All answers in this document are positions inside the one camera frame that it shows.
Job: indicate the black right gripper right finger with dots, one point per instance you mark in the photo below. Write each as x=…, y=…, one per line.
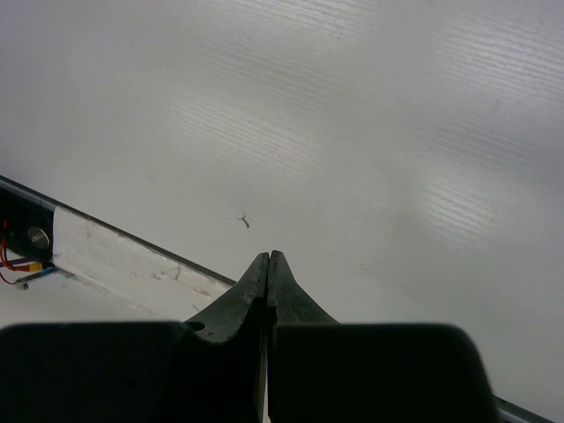
x=320, y=370

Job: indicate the aluminium table edge rail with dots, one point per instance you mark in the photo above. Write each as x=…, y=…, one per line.
x=512, y=413

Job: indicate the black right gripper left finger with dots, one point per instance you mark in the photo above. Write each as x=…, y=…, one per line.
x=209, y=368

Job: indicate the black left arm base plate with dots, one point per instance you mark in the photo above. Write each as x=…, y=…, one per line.
x=27, y=228

